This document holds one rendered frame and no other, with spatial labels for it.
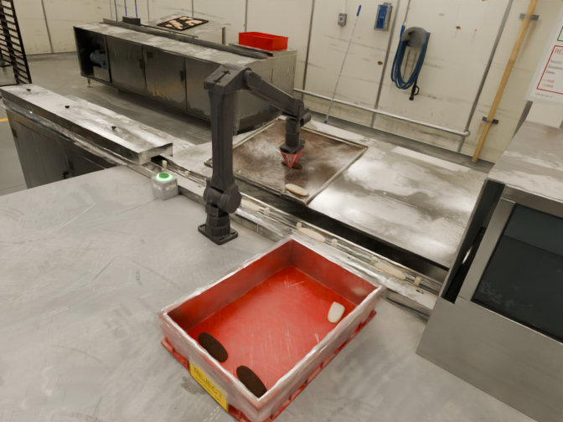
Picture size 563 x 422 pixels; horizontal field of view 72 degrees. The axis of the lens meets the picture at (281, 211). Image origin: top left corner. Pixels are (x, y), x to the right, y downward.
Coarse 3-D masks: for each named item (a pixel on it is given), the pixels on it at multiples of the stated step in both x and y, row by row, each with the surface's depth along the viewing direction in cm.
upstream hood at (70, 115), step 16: (16, 96) 208; (32, 96) 208; (48, 96) 210; (48, 112) 192; (64, 112) 191; (80, 112) 193; (96, 112) 195; (80, 128) 179; (96, 128) 177; (112, 128) 178; (128, 128) 180; (112, 144) 167; (128, 144) 164; (144, 144) 166; (160, 144) 167; (144, 160) 162
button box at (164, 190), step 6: (156, 180) 144; (168, 180) 145; (174, 180) 146; (156, 186) 145; (162, 186) 143; (168, 186) 145; (174, 186) 148; (156, 192) 147; (162, 192) 145; (168, 192) 146; (174, 192) 149; (162, 198) 146
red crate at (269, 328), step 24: (288, 264) 120; (264, 288) 109; (288, 288) 110; (312, 288) 111; (216, 312) 100; (240, 312) 100; (264, 312) 101; (288, 312) 102; (312, 312) 103; (192, 336) 93; (216, 336) 93; (240, 336) 94; (264, 336) 94; (288, 336) 95; (312, 336) 96; (240, 360) 88; (264, 360) 88; (288, 360) 89; (264, 384) 83
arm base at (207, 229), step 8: (208, 216) 126; (224, 216) 125; (200, 224) 132; (208, 224) 126; (216, 224) 125; (224, 224) 126; (200, 232) 130; (208, 232) 127; (216, 232) 126; (224, 232) 127; (232, 232) 130; (216, 240) 125; (224, 240) 126
